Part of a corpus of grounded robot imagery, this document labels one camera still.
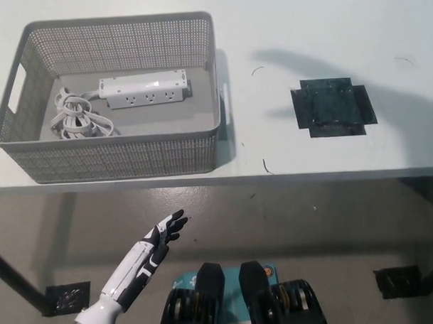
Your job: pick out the black teal robot torso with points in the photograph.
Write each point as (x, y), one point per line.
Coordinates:
(253, 296)

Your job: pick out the grey perforated plastic basket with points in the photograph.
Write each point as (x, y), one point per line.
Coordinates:
(124, 158)

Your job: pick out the black tape patch on table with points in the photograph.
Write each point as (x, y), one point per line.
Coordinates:
(332, 104)

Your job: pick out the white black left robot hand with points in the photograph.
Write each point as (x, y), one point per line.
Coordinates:
(142, 264)

